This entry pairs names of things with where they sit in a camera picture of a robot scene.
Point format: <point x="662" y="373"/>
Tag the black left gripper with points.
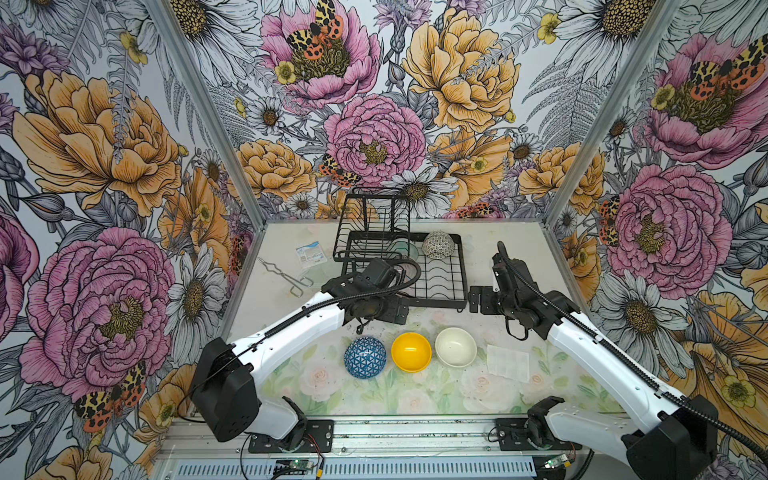
<point x="388" y="314"/>

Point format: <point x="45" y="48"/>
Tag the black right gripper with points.
<point x="486" y="300"/>

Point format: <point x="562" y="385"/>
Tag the mint green ceramic bowl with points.
<point x="403" y="248"/>

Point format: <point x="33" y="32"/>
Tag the brown patterned ceramic bowl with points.
<point x="438" y="245"/>

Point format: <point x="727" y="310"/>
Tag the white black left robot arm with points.
<point x="227" y="382"/>

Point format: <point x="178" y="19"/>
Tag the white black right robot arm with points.
<point x="660" y="435"/>

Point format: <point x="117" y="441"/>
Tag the yellow bowl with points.
<point x="411" y="352"/>

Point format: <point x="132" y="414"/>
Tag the blue geometric patterned bowl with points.
<point x="365" y="358"/>

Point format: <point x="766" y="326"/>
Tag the clear plastic compartment box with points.
<point x="506" y="363"/>

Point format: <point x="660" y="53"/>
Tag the cream white bowl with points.
<point x="455" y="347"/>

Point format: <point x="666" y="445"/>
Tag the small blue white packet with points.
<point x="311" y="255"/>

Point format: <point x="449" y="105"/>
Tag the green circuit board right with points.
<point x="560" y="461"/>

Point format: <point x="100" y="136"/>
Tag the green circuit board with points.
<point x="560" y="461"/>
<point x="292" y="467"/>

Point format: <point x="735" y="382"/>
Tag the green circuit board left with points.
<point x="292" y="467"/>

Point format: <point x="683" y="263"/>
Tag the black wire dish rack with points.
<point x="376" y="223"/>

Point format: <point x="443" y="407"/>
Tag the metal wire tongs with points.
<point x="298" y="285"/>

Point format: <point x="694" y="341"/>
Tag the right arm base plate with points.
<point x="527" y="434"/>

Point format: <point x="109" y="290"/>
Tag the aluminium mounting rail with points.
<point x="358" y="436"/>

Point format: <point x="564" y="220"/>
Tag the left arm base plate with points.
<point x="318" y="436"/>

